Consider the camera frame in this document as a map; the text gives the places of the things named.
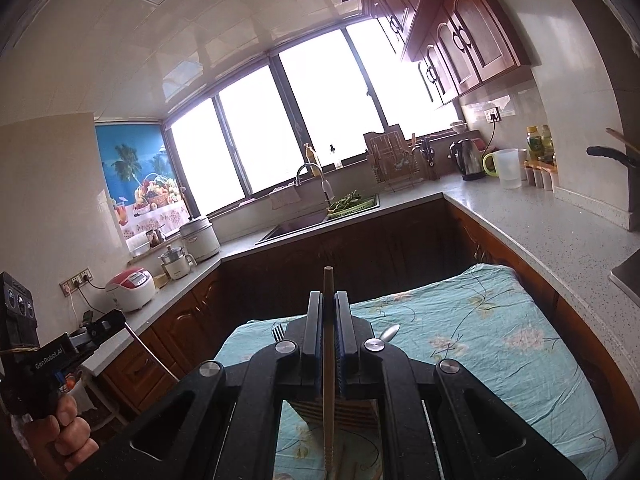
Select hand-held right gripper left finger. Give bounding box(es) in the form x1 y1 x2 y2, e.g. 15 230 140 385
65 291 325 480

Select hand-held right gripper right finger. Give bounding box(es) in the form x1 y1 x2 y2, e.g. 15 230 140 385
334 290 587 480

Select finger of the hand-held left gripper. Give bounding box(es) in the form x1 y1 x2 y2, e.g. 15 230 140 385
81 308 127 352

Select wooden chopstick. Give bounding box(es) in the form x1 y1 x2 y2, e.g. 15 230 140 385
321 266 337 480

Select metal chopstick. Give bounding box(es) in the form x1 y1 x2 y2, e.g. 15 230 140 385
124 322 180 383

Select wooden utensil holder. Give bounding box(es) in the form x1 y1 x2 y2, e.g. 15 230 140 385
285 399 377 433

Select person's left hand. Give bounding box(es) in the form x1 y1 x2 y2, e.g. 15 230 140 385
15 394 99 480

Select white and red rice cooker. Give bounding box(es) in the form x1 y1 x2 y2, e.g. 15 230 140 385
104 267 157 313

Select wooden lower cabinets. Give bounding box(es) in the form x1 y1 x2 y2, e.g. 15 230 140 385
100 192 621 411

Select wooden cabinets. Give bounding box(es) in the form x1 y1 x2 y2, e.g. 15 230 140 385
100 192 621 411
357 0 531 106

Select small white electric pot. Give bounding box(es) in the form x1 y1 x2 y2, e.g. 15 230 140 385
158 244 197 281

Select kitchen sink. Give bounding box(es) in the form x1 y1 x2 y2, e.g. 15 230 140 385
255 207 333 246

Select green plastic basket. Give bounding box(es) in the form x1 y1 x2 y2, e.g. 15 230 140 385
326 192 379 220

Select teal floral tablecloth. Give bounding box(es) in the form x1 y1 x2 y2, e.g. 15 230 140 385
214 263 608 480

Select large white cooker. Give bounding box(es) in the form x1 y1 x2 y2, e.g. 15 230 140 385
179 215 222 263

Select green vegetables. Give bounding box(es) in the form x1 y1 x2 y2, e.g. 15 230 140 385
330 190 368 210

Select white dish cloth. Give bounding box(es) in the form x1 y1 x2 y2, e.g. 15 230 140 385
269 185 303 211

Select metal faucet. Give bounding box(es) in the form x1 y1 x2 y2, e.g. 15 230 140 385
295 162 335 213

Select fruit print window blind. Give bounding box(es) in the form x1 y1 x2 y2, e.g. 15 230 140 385
95 121 188 253

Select knife block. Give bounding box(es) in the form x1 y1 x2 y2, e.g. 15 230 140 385
410 132 440 183

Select wooden cutting board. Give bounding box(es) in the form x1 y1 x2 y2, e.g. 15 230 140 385
363 125 406 171

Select black electric kettle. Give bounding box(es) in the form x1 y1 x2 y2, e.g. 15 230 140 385
448 138 487 182

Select kitchen window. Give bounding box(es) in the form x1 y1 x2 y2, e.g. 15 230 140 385
162 20 461 216

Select row of spice jars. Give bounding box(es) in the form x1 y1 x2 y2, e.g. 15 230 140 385
524 160 557 192

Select cooking oil bottle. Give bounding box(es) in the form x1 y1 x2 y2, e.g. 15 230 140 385
525 126 543 163
540 124 557 161

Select steel stove top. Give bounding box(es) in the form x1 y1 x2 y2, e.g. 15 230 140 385
609 250 640 306

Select wooden upper cabinets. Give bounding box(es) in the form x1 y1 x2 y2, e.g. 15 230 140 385
357 0 531 106

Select wooden spatula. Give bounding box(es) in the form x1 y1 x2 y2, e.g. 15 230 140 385
605 127 640 153

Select wall socket with plugs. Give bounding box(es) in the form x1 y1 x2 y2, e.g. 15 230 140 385
60 267 93 297

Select wire dish rack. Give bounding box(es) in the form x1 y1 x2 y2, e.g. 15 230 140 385
367 130 426 192

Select clear pitcher green handle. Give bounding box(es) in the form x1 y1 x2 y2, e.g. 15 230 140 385
482 148 523 190

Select black handled wok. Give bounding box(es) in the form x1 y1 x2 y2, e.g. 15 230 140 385
586 145 640 168

